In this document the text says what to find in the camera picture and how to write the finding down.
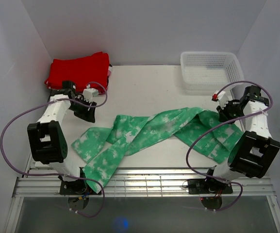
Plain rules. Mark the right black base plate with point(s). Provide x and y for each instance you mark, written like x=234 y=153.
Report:
x=195 y=187

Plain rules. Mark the aluminium frame rail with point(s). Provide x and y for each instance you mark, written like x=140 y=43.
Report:
x=141 y=200

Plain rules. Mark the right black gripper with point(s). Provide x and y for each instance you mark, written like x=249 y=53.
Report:
x=223 y=115

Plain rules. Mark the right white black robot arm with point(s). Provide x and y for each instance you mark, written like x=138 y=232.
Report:
x=256 y=149

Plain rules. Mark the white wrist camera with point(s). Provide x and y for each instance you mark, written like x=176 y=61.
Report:
x=221 y=97
x=89 y=93

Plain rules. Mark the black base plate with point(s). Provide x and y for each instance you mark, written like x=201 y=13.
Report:
x=71 y=189
x=195 y=187

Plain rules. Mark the white plastic basket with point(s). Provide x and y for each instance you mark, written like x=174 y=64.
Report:
x=209 y=70

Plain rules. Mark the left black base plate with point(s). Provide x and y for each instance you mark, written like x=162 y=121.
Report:
x=71 y=189

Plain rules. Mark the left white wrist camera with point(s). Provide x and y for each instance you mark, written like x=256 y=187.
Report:
x=89 y=93

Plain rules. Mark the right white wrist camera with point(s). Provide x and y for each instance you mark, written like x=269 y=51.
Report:
x=221 y=97

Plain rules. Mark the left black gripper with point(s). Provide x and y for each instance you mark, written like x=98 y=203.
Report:
x=89 y=116

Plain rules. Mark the green tie-dye trousers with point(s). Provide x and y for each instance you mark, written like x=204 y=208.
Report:
x=104 y=148

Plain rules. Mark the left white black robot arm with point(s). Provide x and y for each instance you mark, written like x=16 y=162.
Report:
x=47 y=141

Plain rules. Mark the folded red trousers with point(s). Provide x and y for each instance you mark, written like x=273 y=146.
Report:
x=80 y=71

